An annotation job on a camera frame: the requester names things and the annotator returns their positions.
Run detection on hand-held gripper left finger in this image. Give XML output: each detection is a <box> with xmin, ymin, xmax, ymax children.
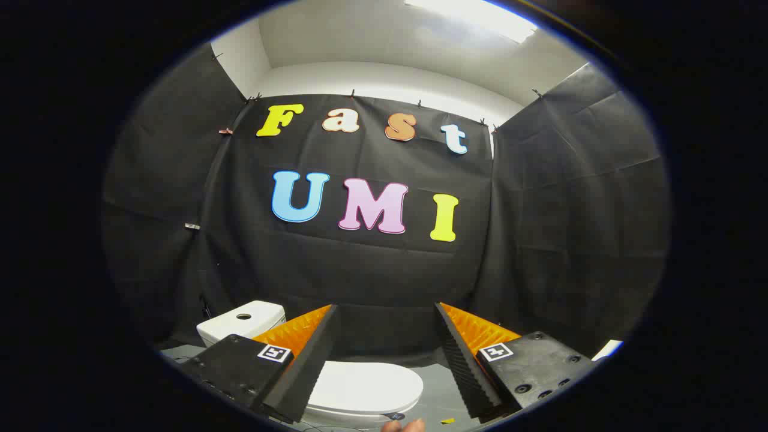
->
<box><xmin>180</xmin><ymin>304</ymin><xmax>341</xmax><ymax>424</ymax></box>

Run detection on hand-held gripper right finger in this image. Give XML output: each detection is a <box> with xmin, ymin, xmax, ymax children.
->
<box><xmin>434</xmin><ymin>302</ymin><xmax>598</xmax><ymax>421</ymax></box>

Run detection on white toilet lid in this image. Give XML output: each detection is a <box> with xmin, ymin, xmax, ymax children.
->
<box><xmin>306</xmin><ymin>360</ymin><xmax>424</xmax><ymax>416</ymax></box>

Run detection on white ceramic toilet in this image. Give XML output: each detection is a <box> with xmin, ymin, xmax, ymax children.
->
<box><xmin>196</xmin><ymin>300</ymin><xmax>422</xmax><ymax>429</ymax></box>

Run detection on black backdrop cloth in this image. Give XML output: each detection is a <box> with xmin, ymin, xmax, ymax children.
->
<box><xmin>101</xmin><ymin>45</ymin><xmax>671</xmax><ymax>367</ymax></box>

